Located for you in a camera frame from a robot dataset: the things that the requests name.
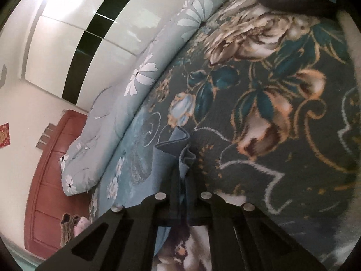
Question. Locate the blue knit cardigan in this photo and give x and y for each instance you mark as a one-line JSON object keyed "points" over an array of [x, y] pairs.
{"points": [[172, 144]]}

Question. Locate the light blue daisy quilt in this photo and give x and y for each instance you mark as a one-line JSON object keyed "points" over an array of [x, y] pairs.
{"points": [[118, 124]]}

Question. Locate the pink soft item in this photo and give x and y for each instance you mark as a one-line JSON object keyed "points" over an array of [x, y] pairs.
{"points": [[82, 224]]}

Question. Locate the red wooden headboard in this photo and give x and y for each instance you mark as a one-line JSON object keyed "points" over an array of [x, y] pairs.
{"points": [[48, 189]]}

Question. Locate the white wardrobe black stripe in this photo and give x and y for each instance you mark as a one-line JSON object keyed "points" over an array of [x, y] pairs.
{"points": [[84, 48]]}

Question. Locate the brown patterned cloth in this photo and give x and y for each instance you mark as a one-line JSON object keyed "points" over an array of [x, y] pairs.
{"points": [[67, 224]]}

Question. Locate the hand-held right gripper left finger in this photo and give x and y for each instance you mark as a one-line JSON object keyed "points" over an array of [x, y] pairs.
{"points": [[174, 200]]}

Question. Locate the grey wall fixture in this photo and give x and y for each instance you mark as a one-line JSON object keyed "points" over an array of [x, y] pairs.
{"points": [[45, 136]]}

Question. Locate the red wall decoration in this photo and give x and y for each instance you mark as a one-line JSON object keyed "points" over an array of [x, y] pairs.
{"points": [[4, 135]]}

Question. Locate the green floral blanket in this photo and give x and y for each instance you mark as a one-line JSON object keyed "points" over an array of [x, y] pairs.
{"points": [[253, 175]]}

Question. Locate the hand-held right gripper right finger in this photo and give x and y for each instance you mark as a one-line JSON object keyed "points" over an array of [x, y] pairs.
{"points": [[195, 200]]}

